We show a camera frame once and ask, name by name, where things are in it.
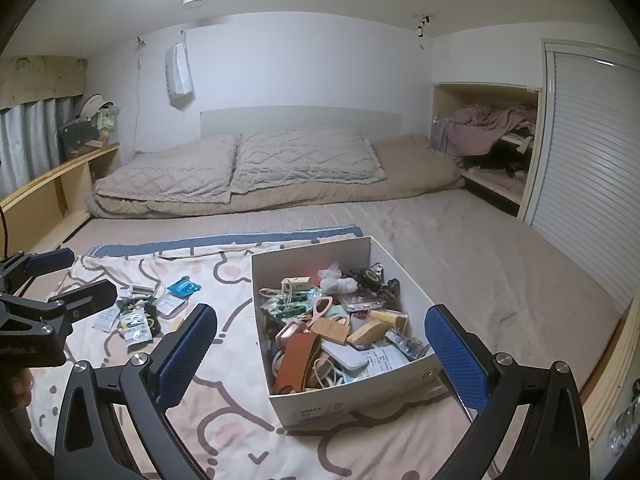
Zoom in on tan folded duvet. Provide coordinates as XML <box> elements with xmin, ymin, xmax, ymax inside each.
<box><xmin>85</xmin><ymin>135</ymin><xmax>466</xmax><ymax>218</ymax></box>

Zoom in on white shutter door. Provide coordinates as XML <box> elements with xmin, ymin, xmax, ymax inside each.
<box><xmin>520</xmin><ymin>37</ymin><xmax>640</xmax><ymax>316</ymax></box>

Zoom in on printed blanket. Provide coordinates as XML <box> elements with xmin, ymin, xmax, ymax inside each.
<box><xmin>25</xmin><ymin>225</ymin><xmax>481</xmax><ymax>480</ymax></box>

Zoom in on black white wall fixture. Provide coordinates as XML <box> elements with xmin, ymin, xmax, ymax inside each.
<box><xmin>412</xmin><ymin>14</ymin><xmax>433</xmax><ymax>53</ymax></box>

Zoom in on white plastic bag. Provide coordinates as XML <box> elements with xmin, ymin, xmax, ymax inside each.
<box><xmin>320</xmin><ymin>276</ymin><xmax>358</xmax><ymax>295</ymax></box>

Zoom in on pale green container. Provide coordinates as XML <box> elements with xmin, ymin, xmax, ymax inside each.
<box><xmin>97</xmin><ymin>105</ymin><xmax>122</xmax><ymax>143</ymax></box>

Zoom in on black bag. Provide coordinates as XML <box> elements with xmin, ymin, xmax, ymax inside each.
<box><xmin>57</xmin><ymin>120</ymin><xmax>108</xmax><ymax>161</ymax></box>

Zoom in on beige printed valance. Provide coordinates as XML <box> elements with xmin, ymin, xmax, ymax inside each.
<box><xmin>0</xmin><ymin>55</ymin><xmax>90</xmax><ymax>111</ymax></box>

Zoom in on white paper sheet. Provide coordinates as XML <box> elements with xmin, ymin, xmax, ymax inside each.
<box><xmin>360</xmin><ymin>347</ymin><xmax>416</xmax><ymax>376</ymax></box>

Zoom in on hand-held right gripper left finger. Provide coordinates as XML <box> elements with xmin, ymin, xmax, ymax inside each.
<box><xmin>52</xmin><ymin>302</ymin><xmax>219</xmax><ymax>480</ymax></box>

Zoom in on beige mattress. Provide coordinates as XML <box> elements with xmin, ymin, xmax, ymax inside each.
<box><xmin>22</xmin><ymin>187</ymin><xmax>626</xmax><ymax>480</ymax></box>

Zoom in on white flat pouch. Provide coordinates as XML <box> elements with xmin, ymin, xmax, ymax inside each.
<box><xmin>320</xmin><ymin>340</ymin><xmax>373</xmax><ymax>371</ymax></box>

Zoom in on grey white headboard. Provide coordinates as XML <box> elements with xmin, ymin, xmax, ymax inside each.
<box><xmin>200</xmin><ymin>106</ymin><xmax>403</xmax><ymax>141</ymax></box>

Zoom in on closet shelf niche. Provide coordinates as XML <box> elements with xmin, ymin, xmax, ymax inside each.
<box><xmin>431</xmin><ymin>82</ymin><xmax>543</xmax><ymax>218</ymax></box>

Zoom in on white hat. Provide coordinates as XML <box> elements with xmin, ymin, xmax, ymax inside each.
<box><xmin>75</xmin><ymin>94</ymin><xmax>116</xmax><ymax>121</ymax></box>

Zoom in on white blue plastic packet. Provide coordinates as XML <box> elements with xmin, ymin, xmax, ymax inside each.
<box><xmin>117</xmin><ymin>310</ymin><xmax>156</xmax><ymax>348</ymax></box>

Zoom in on pale pink cord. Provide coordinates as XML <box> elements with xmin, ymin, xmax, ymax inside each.
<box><xmin>305</xmin><ymin>355</ymin><xmax>351</xmax><ymax>391</ymax></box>

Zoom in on mauve clothing pile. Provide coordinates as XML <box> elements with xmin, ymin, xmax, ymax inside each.
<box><xmin>442</xmin><ymin>104</ymin><xmax>538</xmax><ymax>158</ymax></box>

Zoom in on grey curtain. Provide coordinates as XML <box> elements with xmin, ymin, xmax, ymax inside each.
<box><xmin>0</xmin><ymin>97</ymin><xmax>76</xmax><ymax>201</ymax></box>

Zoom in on pink scissors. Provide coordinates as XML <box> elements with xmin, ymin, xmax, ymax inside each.
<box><xmin>310</xmin><ymin>296</ymin><xmax>335</xmax><ymax>322</ymax></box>

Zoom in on light wooden block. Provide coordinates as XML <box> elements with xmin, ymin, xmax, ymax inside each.
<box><xmin>346</xmin><ymin>321</ymin><xmax>398</xmax><ymax>350</ymax></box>

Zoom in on white shoe box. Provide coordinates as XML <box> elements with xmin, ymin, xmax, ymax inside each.
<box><xmin>251</xmin><ymin>236</ymin><xmax>443</xmax><ymax>428</ymax></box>

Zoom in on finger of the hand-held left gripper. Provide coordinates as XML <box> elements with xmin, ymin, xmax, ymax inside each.
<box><xmin>42</xmin><ymin>279</ymin><xmax>119</xmax><ymax>333</ymax></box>
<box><xmin>0</xmin><ymin>246</ymin><xmax>76</xmax><ymax>291</ymax></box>

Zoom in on white hanging wall bag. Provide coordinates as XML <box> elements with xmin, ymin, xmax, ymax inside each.
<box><xmin>165</xmin><ymin>42</ymin><xmax>195</xmax><ymax>110</ymax></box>

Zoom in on beige quilted pillow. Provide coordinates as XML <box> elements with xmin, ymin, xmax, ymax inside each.
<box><xmin>230</xmin><ymin>127</ymin><xmax>388</xmax><ymax>195</ymax></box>
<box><xmin>94</xmin><ymin>135</ymin><xmax>238</xmax><ymax>205</ymax></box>

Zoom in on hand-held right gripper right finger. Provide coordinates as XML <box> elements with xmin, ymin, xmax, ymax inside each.
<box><xmin>424</xmin><ymin>304</ymin><xmax>592</xmax><ymax>480</ymax></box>

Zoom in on clear plastic case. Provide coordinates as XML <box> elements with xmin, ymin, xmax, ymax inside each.
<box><xmin>342</xmin><ymin>294</ymin><xmax>388</xmax><ymax>311</ymax></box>

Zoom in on blue sachet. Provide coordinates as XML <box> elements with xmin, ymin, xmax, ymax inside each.
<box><xmin>166</xmin><ymin>277</ymin><xmax>202</xmax><ymax>298</ymax></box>

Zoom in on wooden bed frame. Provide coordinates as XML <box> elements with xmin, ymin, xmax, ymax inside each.
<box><xmin>577</xmin><ymin>295</ymin><xmax>640</xmax><ymax>401</ymax></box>

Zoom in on clear blister pack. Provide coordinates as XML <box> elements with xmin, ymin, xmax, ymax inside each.
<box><xmin>385</xmin><ymin>330</ymin><xmax>431</xmax><ymax>361</ymax></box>

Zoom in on white paper packet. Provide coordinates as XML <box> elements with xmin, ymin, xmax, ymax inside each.
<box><xmin>92</xmin><ymin>307</ymin><xmax>121</xmax><ymax>332</ymax></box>

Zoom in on white flat tray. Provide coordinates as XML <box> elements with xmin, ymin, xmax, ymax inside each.
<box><xmin>155</xmin><ymin>296</ymin><xmax>190</xmax><ymax>318</ymax></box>

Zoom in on white wall cable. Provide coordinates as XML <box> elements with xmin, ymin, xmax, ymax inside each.
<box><xmin>134</xmin><ymin>35</ymin><xmax>146</xmax><ymax>153</ymax></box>

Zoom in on yellow textured block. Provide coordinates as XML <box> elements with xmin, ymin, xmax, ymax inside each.
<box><xmin>367</xmin><ymin>309</ymin><xmax>408</xmax><ymax>326</ymax></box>

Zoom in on wooden shelf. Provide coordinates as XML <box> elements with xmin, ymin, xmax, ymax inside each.
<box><xmin>0</xmin><ymin>140</ymin><xmax>122</xmax><ymax>291</ymax></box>

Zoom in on dark clothing pile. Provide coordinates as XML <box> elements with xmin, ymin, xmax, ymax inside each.
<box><xmin>460</xmin><ymin>135</ymin><xmax>536</xmax><ymax>181</ymax></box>

